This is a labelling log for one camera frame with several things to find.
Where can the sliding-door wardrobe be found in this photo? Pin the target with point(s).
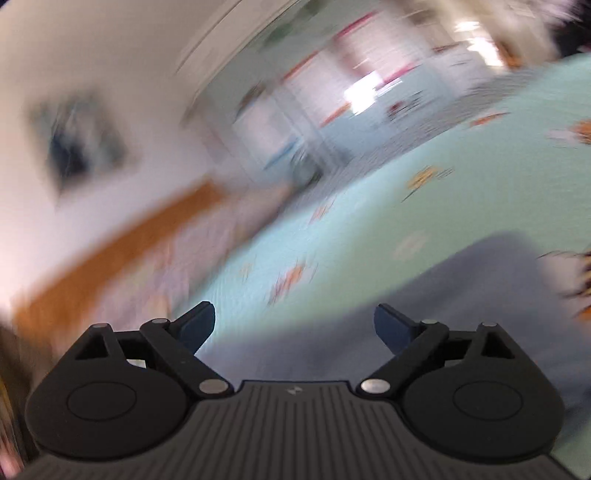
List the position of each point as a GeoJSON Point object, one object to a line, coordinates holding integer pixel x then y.
{"type": "Point", "coordinates": [323, 92]}

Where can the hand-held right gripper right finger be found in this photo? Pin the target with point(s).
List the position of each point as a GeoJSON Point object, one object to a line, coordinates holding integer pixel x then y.
{"type": "Point", "coordinates": [392, 330]}

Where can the wooden headboard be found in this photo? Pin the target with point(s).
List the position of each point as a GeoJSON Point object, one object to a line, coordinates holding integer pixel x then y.
{"type": "Point", "coordinates": [92, 263]}

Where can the blue towel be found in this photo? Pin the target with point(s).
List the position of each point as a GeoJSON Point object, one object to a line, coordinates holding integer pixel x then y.
{"type": "Point", "coordinates": [461, 300]}

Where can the framed wedding photo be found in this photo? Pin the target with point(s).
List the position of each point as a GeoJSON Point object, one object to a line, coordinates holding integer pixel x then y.
{"type": "Point", "coordinates": [78, 143]}

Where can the floral purple duvet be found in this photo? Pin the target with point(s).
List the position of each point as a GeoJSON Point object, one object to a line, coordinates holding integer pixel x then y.
{"type": "Point", "coordinates": [184, 258]}

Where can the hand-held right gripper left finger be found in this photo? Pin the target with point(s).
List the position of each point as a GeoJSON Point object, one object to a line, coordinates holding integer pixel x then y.
{"type": "Point", "coordinates": [198, 323]}

